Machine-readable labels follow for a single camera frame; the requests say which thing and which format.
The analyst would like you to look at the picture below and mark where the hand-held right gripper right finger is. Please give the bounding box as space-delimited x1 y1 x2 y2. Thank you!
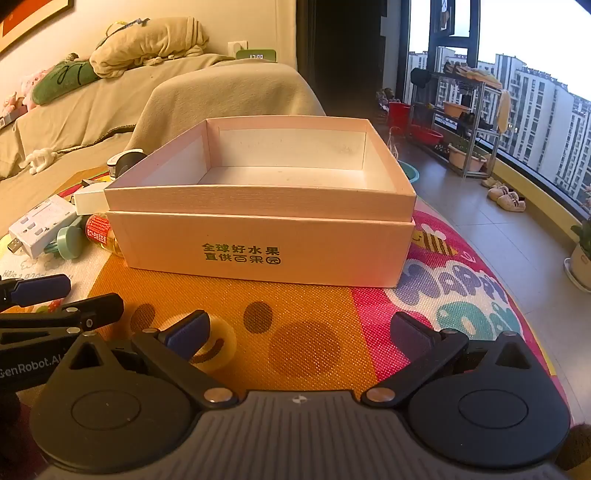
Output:
360 311 532 409

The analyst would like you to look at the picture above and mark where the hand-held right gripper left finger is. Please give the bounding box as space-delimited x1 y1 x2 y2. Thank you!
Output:
68 310 238 409

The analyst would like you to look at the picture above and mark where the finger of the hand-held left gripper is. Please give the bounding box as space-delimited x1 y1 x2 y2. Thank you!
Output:
0 294 124 346
0 274 72 311

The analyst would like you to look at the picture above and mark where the mint green plastic object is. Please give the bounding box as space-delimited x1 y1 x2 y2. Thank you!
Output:
44 224 86 259

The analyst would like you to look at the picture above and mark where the yellow bottle with red label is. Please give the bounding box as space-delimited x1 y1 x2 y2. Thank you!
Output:
85 211 125 257

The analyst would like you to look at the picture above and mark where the white charger block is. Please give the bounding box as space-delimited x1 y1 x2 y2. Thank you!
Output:
73 184 108 216

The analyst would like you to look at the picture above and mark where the pink cardboard box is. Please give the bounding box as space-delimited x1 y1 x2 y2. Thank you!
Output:
104 117 417 288

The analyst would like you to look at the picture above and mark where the yellowish tape roll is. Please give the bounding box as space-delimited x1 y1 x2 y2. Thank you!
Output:
191 314 238 374

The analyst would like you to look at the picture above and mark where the white power strip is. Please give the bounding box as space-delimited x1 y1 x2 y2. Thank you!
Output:
8 194 77 259

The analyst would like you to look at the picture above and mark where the colourful printed mat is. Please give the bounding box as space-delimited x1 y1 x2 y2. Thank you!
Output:
0 203 571 416

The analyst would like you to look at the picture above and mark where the white plush toy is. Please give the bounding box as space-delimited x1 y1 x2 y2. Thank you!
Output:
21 147 58 169

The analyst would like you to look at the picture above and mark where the black and white round device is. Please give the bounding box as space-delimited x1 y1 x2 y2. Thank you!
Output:
107 150 147 179

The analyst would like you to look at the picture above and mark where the pair of beige slippers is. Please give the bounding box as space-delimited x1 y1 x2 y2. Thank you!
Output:
481 178 527 213

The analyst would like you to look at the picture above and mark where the beige covered sofa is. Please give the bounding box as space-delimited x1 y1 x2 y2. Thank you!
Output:
0 53 328 241

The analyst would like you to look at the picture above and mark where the beige planter pot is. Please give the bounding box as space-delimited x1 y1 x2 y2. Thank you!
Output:
448 145 488 172

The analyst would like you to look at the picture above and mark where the potted plant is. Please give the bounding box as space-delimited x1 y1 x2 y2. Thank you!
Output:
564 185 591 292

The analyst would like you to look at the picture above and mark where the pink plush toy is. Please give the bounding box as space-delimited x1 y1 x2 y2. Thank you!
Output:
0 69 51 116

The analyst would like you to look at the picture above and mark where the red basin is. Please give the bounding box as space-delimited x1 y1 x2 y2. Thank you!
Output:
410 124 444 144

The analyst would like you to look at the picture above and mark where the red bucket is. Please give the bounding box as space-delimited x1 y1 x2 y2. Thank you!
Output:
388 102 411 133

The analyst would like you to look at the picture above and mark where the metal storage rack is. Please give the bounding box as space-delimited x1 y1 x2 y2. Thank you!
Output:
431 69 504 179

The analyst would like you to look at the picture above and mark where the beige blanket pile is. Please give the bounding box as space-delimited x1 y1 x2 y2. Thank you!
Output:
90 16 211 79

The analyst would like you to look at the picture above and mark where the dark curtain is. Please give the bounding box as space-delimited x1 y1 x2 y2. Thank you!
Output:
314 0 411 121

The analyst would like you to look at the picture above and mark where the framed wall picture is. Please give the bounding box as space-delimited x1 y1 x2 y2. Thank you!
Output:
0 0 75 54

